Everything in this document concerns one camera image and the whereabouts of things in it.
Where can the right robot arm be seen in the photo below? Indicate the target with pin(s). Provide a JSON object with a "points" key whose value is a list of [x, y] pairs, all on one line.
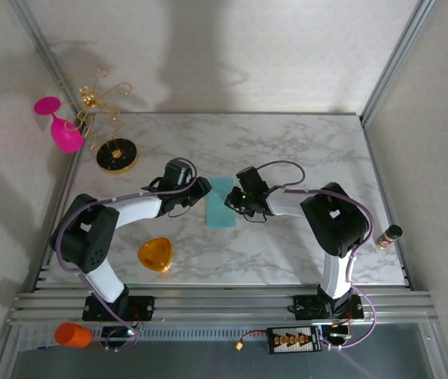
{"points": [[334, 221]]}

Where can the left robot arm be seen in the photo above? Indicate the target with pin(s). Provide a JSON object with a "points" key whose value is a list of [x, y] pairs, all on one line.
{"points": [[90, 237]]}

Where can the orange triangular bowl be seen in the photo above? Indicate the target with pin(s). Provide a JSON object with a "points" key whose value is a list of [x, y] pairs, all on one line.
{"points": [[156, 254]]}

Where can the pink plastic wine glass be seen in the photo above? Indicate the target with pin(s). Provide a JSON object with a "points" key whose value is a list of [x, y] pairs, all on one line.
{"points": [[66, 136]]}

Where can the small black-capped spice bottle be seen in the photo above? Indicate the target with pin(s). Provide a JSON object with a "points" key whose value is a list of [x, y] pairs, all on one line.
{"points": [[387, 236]]}

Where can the black power distribution board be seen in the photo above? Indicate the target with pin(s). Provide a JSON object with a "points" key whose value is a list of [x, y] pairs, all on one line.
{"points": [[293, 340]]}

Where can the small black controller board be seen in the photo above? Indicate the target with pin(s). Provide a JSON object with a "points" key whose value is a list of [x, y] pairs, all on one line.
{"points": [[336, 331], [115, 333]]}

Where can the orange plastic cup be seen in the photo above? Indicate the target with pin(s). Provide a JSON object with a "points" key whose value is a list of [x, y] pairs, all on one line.
{"points": [[72, 335]]}

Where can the wide aluminium mounting rail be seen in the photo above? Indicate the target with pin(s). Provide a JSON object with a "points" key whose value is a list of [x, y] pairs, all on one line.
{"points": [[224, 306]]}

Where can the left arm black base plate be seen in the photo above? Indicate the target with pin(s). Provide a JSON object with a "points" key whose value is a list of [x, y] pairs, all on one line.
{"points": [[141, 306]]}

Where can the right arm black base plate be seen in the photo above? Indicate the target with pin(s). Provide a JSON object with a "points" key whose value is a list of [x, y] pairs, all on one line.
{"points": [[307, 307]]}

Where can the aluminium frame post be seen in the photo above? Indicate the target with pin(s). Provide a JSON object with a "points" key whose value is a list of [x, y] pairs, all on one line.
{"points": [[393, 59], [42, 47]]}

